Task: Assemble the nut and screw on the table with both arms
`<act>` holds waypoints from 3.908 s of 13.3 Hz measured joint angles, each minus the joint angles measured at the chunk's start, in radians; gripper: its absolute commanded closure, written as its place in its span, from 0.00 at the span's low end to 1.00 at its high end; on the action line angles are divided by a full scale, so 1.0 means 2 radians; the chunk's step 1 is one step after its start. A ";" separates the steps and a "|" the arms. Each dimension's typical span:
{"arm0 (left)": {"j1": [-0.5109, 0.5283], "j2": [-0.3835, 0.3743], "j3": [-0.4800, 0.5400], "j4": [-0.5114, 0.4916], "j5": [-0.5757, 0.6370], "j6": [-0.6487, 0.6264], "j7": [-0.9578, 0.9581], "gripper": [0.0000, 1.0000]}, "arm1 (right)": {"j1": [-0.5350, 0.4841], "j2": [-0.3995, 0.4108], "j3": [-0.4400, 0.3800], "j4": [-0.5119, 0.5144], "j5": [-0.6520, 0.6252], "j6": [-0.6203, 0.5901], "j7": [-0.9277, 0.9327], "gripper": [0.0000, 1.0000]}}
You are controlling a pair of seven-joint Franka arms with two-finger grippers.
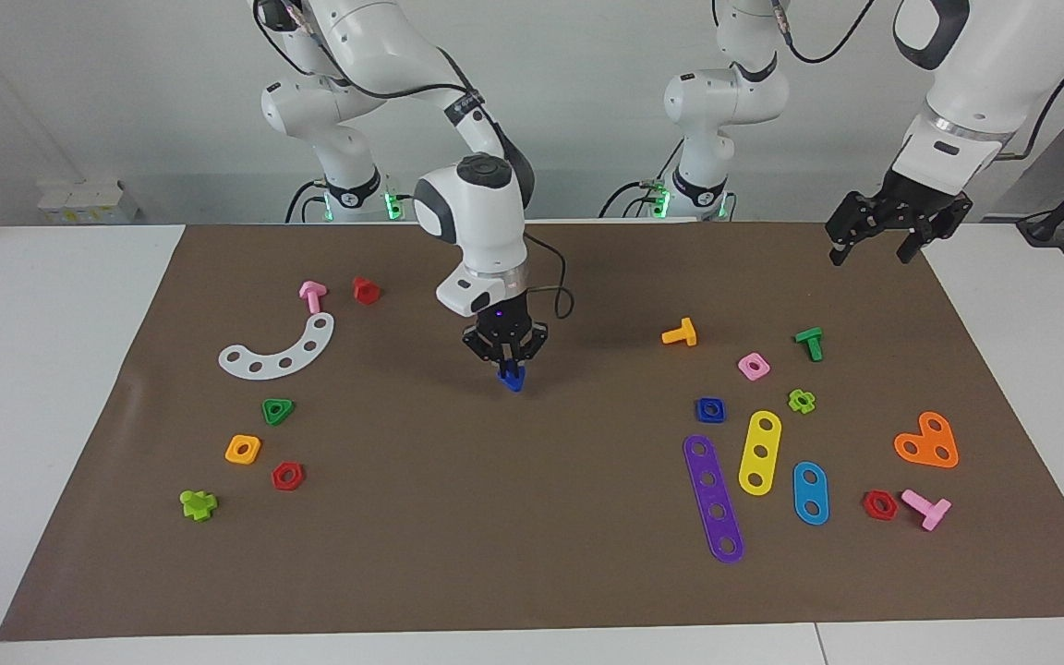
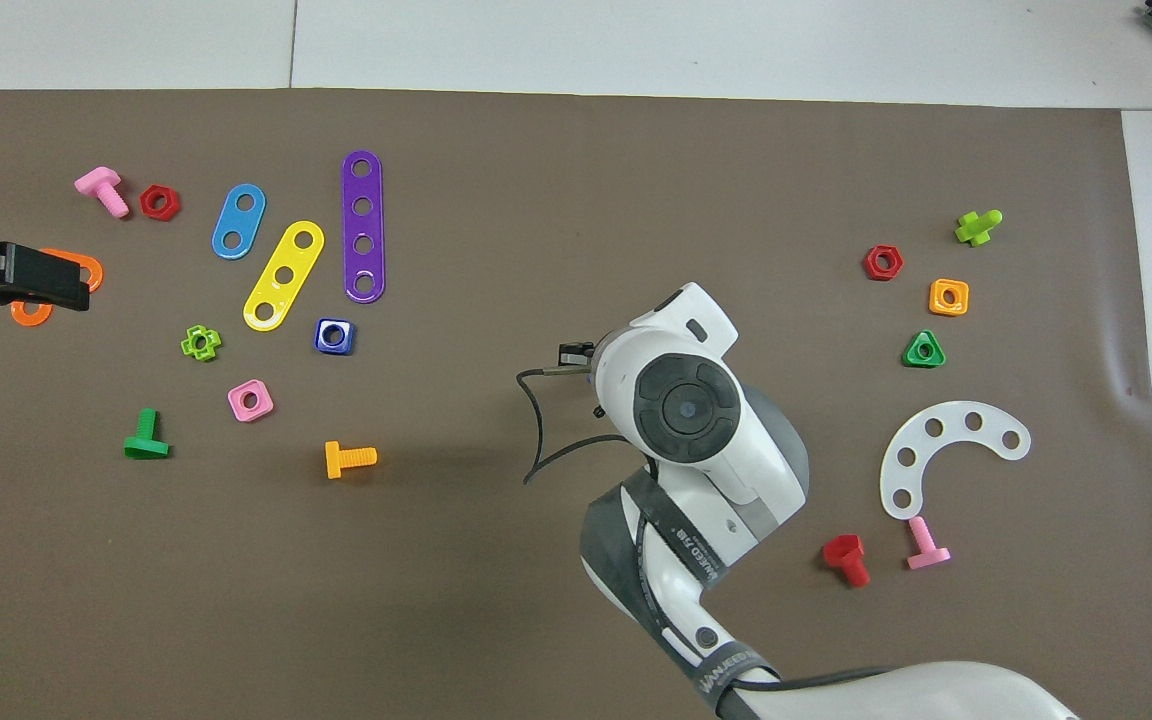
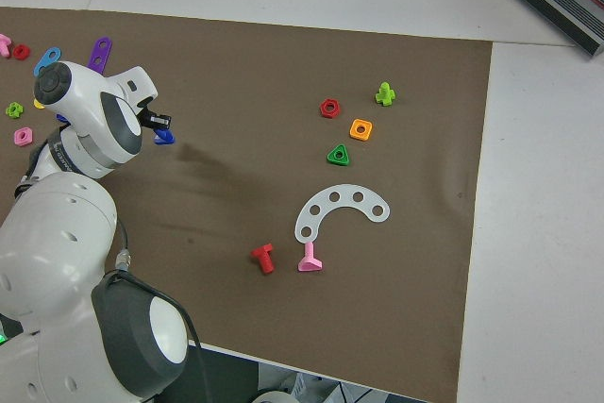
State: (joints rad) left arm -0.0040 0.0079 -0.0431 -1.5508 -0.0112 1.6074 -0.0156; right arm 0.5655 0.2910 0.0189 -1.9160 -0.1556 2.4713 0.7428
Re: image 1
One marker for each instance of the blue two-hole strip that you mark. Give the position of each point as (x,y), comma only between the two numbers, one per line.
(810,493)

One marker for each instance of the red plastic screw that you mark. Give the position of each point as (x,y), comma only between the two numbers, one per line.
(365,292)

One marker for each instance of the lime green cross screw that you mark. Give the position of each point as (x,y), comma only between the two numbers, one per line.
(198,505)

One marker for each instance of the orange plastic screw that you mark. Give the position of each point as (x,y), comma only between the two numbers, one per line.
(683,332)

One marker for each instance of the lime green cross nut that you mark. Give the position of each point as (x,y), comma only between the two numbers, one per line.
(795,399)

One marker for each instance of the white curved perforated plate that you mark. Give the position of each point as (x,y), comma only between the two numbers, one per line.
(298,356)

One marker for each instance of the blue triangle head screw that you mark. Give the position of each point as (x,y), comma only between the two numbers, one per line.
(512,382)

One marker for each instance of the orange square nut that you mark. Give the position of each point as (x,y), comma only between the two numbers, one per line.
(230,453)

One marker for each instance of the green triangle nut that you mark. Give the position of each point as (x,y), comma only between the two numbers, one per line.
(287,406)

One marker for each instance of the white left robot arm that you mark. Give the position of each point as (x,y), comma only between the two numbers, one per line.
(975,83)

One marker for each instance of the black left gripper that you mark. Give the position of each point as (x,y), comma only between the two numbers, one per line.
(920,199)

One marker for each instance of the red hexagon nut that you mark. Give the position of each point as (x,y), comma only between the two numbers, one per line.
(867,505)
(299,477)

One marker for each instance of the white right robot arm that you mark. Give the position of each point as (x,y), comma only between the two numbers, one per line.
(477,203)

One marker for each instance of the pink plastic screw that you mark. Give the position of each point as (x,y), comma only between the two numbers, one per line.
(931,511)
(312,296)

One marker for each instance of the yellow three-hole strip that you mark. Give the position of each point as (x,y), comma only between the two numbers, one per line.
(762,439)

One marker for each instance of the green plastic screw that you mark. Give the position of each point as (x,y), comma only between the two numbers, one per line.
(810,342)

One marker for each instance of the brown table mat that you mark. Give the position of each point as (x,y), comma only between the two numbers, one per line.
(532,517)

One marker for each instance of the blue square nut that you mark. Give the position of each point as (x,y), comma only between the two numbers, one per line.
(720,416)

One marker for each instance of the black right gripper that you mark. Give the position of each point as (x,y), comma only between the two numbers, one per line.
(504,328)

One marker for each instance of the pink square nut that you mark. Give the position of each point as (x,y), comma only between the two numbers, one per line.
(744,362)

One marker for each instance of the purple four-hole strip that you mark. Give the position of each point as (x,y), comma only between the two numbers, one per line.
(713,495)

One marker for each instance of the orange heart plate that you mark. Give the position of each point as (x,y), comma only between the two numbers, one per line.
(925,441)

